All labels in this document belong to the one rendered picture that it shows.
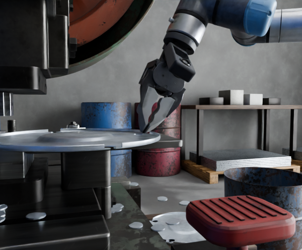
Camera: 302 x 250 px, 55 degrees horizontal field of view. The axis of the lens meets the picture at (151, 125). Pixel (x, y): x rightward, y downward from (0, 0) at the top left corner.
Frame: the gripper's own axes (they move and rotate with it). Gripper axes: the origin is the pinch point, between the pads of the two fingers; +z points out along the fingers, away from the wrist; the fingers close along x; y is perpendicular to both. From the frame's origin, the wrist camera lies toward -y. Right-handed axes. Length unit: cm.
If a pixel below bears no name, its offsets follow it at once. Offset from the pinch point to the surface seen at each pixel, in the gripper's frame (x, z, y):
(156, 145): 0.8, 2.7, -11.1
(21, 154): 19.0, 11.8, -10.8
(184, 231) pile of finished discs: -44, 27, 40
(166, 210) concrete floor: -96, 43, 156
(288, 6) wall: -238, -289, 313
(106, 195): 4.5, 13.5, -8.8
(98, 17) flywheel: 16.9, -24.7, 29.0
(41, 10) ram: 24.7, -8.0, -10.9
